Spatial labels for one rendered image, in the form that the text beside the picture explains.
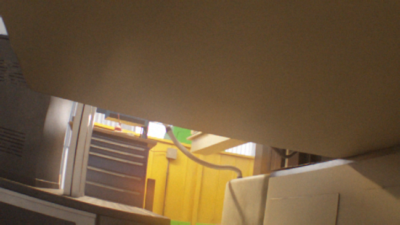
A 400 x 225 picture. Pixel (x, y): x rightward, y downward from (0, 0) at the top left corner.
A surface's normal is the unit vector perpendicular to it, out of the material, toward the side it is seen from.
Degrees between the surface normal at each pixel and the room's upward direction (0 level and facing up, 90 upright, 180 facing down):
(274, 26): 180
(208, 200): 90
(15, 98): 90
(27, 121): 90
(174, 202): 90
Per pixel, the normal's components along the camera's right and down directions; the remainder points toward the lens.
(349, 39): -0.11, 0.94
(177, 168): 0.40, -0.24
